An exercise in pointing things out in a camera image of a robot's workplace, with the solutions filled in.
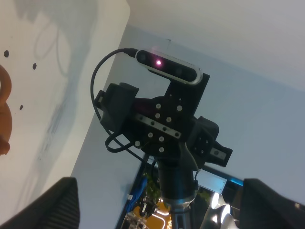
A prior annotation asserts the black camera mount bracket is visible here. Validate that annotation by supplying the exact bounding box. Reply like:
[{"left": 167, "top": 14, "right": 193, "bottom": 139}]
[{"left": 164, "top": 73, "right": 210, "bottom": 116}]

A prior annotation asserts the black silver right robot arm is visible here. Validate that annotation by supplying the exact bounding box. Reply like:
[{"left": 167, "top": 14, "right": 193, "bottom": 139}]
[{"left": 91, "top": 81, "right": 232, "bottom": 229}]

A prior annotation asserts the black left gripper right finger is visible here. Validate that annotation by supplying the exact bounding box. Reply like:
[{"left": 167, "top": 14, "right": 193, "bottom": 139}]
[{"left": 240, "top": 178, "right": 305, "bottom": 229}]

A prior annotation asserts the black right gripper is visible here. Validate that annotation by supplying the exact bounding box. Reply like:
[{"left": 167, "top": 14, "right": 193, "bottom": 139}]
[{"left": 93, "top": 83, "right": 233, "bottom": 170}]

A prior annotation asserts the black camera cable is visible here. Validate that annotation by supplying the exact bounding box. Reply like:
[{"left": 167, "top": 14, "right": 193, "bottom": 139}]
[{"left": 90, "top": 48, "right": 158, "bottom": 167}]

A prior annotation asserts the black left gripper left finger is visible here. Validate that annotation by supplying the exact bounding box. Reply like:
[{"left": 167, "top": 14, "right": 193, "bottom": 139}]
[{"left": 0, "top": 177, "right": 81, "bottom": 229}]

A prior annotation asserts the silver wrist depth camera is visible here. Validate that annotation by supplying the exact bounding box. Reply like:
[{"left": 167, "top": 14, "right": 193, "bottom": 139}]
[{"left": 135, "top": 50, "right": 203, "bottom": 85}]

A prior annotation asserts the brown clay teapot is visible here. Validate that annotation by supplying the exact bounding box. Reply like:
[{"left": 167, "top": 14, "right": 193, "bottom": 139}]
[{"left": 0, "top": 65, "right": 12, "bottom": 155}]

